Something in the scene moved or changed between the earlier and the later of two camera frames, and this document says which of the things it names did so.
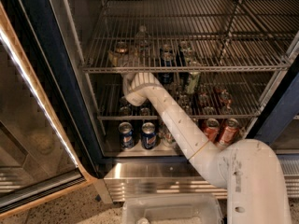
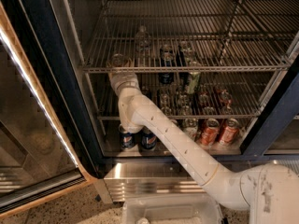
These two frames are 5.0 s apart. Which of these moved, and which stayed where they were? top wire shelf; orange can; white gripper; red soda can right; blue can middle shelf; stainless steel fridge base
Moved: white gripper; orange can
Stayed: blue can middle shelf; top wire shelf; red soda can right; stainless steel fridge base
